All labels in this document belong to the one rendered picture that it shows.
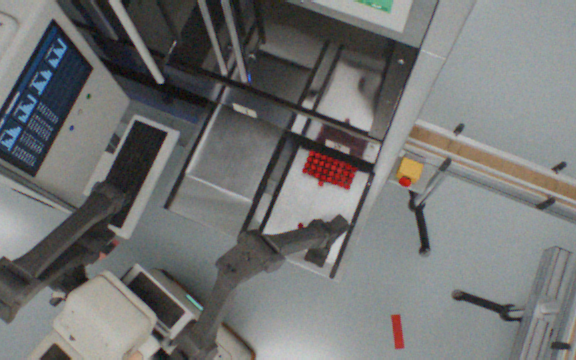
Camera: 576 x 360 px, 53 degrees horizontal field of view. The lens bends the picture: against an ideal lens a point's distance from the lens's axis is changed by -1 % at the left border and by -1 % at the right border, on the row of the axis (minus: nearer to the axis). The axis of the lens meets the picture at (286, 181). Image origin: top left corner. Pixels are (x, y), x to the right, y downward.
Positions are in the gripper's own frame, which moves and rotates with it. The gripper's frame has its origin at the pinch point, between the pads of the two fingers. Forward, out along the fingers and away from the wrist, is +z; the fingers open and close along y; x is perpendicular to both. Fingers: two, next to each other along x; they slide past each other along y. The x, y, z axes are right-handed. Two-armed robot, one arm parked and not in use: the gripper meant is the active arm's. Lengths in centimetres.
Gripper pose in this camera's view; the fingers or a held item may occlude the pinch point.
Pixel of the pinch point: (316, 256)
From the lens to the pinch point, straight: 196.3
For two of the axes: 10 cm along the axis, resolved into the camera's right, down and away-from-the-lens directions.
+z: -0.3, 4.0, 9.2
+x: -9.1, -4.0, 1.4
